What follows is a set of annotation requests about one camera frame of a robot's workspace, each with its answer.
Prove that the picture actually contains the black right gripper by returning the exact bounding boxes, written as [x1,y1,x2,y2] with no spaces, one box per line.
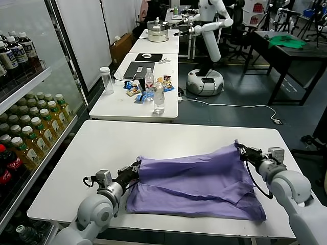
[237,144,264,162]

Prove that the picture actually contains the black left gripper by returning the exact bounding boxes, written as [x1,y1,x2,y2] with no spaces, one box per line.
[116,164,141,189]

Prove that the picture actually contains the purple t-shirt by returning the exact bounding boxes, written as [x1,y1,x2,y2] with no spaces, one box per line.
[126,139,267,222]

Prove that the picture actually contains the black chair base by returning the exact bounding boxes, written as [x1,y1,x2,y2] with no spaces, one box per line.
[291,134,327,187]

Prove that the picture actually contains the long white table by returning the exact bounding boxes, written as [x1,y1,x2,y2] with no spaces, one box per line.
[88,53,179,121]

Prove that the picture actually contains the clear unlabelled water bottle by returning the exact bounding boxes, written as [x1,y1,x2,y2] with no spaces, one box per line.
[153,81,166,115]

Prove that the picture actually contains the beige snack packet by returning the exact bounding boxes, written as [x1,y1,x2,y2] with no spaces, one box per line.
[126,86,141,97]

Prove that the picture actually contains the red label water bottle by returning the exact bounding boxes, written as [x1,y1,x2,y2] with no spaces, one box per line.
[145,67,156,99]

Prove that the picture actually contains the clear jar white lid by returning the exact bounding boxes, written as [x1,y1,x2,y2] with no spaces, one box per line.
[99,66,114,95]

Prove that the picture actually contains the grey laptop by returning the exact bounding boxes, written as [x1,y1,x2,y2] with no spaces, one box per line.
[123,61,156,80]

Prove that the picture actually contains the white humanoid robot body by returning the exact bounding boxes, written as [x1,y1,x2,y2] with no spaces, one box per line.
[186,0,228,96]

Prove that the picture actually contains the black metal table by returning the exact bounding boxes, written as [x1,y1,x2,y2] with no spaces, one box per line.
[244,30,327,106]

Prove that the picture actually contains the black mouse pad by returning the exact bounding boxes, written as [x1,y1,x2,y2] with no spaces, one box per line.
[134,53,164,62]

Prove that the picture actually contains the green cloth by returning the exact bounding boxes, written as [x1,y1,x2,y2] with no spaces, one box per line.
[268,34,307,51]

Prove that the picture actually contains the brown cardboard box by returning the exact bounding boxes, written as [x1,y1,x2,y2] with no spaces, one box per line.
[109,33,134,65]

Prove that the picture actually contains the cola bottle red label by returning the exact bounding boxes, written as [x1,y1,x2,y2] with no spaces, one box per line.
[0,165,14,190]
[0,143,24,180]

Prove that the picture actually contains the clear bottle green cap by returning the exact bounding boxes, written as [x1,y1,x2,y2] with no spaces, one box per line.
[16,225,43,244]

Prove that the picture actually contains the short white table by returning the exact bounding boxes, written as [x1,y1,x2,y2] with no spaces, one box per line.
[129,29,180,55]

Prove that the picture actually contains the black tripod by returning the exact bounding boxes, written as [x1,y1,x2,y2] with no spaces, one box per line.
[256,4,276,33]

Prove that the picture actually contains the black office chair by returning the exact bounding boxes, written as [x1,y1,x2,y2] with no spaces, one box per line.
[224,0,254,62]

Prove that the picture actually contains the white shelf red boxes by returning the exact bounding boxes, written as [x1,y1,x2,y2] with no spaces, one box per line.
[242,0,267,27]

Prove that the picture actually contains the steel steamer pot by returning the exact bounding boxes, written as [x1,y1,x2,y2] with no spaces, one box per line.
[147,17,170,43]

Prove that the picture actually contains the glass door drinks cabinet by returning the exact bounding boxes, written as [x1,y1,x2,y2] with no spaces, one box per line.
[0,0,89,245]

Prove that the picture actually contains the pink garment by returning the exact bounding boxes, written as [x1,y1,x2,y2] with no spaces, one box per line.
[139,0,152,20]

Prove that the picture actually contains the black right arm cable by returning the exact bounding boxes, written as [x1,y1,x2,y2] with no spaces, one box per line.
[244,159,274,200]

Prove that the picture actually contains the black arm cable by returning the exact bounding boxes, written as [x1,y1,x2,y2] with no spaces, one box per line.
[244,159,274,200]
[82,176,98,188]

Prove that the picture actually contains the left wrist grey camera box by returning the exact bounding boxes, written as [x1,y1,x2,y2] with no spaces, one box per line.
[95,169,113,190]

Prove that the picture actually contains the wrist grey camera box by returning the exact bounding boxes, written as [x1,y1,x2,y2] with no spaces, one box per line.
[267,146,285,164]
[95,169,113,190]

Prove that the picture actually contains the right wrist grey camera box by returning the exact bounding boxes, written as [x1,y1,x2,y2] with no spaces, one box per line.
[267,146,285,164]

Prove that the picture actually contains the white floor cable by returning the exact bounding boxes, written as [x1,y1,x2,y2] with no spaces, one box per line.
[178,97,281,124]

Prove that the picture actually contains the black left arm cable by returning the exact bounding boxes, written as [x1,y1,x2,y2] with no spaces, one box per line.
[82,176,98,188]

